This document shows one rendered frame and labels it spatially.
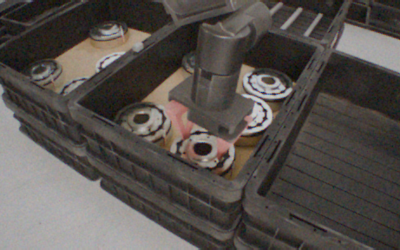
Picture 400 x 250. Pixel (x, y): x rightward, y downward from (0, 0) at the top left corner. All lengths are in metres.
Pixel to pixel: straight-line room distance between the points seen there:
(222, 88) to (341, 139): 0.30
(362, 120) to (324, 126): 0.09
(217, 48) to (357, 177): 0.34
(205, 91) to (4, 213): 0.50
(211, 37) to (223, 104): 0.09
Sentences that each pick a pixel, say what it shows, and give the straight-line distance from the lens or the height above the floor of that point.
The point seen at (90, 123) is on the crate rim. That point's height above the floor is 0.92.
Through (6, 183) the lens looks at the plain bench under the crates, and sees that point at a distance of 0.76.
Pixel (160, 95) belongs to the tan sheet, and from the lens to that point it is 0.63.
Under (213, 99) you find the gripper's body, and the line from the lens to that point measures 0.38.
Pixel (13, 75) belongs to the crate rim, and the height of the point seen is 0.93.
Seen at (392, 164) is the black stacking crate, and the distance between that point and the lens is 0.61.
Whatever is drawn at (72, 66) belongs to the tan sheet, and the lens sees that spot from 0.78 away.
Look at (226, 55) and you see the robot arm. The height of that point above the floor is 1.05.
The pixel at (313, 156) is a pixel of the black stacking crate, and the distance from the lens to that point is 0.56.
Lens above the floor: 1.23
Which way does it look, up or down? 45 degrees down
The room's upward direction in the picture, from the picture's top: straight up
